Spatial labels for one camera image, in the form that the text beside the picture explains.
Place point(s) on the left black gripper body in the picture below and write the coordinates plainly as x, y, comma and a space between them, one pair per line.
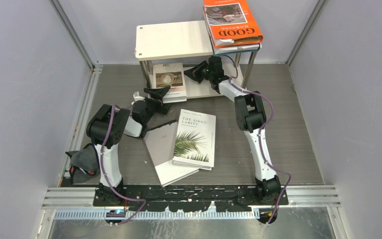
153, 106

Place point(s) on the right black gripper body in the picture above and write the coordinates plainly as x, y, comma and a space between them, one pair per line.
210, 76

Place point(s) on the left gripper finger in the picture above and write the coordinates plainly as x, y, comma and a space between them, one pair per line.
158, 93
163, 108

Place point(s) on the white coffee cover book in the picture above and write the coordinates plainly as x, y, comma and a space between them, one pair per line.
170, 75

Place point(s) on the teal Humor book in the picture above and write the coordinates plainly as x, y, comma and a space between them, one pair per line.
236, 49

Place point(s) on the grey white notebook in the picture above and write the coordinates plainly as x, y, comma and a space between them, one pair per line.
160, 143

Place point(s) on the white palm leaf book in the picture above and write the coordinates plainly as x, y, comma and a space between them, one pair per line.
195, 140

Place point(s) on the orange book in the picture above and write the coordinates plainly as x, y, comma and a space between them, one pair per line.
231, 23

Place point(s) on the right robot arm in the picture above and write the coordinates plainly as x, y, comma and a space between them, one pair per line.
251, 119

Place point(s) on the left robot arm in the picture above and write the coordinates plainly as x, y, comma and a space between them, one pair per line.
106, 129

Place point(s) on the white two-tier shelf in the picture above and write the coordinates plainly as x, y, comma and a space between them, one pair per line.
178, 40

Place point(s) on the blue grey cloth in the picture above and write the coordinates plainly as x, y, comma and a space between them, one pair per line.
84, 164

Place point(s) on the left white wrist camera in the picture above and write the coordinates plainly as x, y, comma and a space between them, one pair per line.
138, 97

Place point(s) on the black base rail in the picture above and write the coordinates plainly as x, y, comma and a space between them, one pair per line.
188, 198

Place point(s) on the white slotted cable duct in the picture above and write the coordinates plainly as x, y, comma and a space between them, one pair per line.
118, 214

